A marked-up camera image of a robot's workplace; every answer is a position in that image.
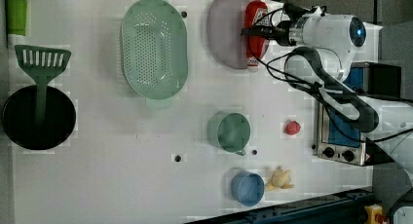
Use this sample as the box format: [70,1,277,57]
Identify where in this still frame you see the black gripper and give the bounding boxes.
[241,3,308,46]

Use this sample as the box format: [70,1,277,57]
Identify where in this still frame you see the red ketchup bottle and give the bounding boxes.
[244,0,268,72]

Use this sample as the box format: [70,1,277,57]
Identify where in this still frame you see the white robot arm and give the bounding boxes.
[241,4,413,175]

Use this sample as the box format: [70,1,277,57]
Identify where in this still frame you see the pale purple plate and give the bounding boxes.
[206,0,268,69]

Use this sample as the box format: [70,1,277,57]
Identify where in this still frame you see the red strawberry toy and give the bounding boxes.
[284,121,301,135]

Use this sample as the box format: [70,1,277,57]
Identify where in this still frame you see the green mug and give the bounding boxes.
[206,111,251,156]

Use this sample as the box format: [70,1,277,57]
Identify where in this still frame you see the green perforated colander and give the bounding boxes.
[121,0,189,109]

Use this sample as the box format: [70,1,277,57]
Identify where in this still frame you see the silver toaster oven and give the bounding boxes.
[313,62,401,167]

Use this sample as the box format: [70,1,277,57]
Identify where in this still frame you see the peeled banana toy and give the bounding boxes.
[265,168,294,191]

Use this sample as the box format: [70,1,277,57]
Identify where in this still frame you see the blue cup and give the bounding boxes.
[231,170,265,206]

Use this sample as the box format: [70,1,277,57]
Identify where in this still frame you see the yellow red clamp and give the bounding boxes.
[364,205,389,224]

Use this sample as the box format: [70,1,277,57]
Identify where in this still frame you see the green slotted spatula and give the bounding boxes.
[15,45,71,124]

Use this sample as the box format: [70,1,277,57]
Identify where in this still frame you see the black round pot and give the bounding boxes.
[2,86,76,151]

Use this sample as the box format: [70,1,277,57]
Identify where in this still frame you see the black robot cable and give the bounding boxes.
[247,4,413,144]

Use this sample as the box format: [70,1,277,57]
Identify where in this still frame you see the blue metal rail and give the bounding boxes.
[186,189,374,224]

